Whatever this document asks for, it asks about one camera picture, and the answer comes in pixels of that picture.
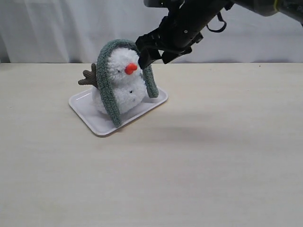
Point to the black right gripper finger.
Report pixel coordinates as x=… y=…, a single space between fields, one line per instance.
x=171 y=53
x=147 y=56

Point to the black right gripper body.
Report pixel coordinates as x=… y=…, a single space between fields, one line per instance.
x=182 y=26

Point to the white backdrop curtain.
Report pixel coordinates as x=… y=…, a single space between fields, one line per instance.
x=74 y=31

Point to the green fleece scarf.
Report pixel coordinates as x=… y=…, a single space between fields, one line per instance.
x=103 y=84

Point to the white plush snowman toy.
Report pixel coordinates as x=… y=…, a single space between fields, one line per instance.
x=125 y=77

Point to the white rectangular plastic tray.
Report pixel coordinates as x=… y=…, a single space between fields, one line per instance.
x=99 y=123

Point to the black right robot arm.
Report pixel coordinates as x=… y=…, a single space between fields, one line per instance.
x=266 y=8

